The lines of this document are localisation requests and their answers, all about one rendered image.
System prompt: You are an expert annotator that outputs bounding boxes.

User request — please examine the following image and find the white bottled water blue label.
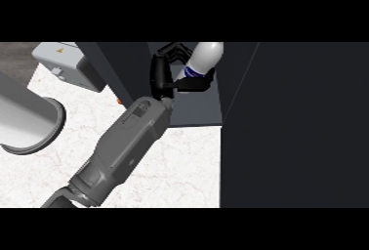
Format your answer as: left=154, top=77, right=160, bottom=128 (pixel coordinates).
left=173, top=41, right=225, bottom=83

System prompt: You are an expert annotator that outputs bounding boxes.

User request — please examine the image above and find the pale grey boxy appliance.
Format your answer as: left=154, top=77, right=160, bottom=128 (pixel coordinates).
left=31, top=41, right=108, bottom=94

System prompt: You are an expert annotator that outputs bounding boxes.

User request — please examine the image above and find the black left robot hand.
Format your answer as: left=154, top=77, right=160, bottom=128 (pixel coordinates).
left=151, top=41, right=216, bottom=101

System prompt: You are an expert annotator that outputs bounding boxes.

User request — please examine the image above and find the grey cylinder with rim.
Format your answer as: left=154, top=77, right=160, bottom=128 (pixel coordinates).
left=0, top=70, right=67, bottom=156

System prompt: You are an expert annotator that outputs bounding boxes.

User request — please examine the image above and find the dark grey cabinet door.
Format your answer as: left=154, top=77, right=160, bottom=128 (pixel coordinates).
left=219, top=41, right=369, bottom=209

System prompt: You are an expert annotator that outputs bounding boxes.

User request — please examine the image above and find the dark grey cabinet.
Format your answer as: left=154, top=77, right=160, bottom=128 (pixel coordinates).
left=76, top=41, right=262, bottom=128

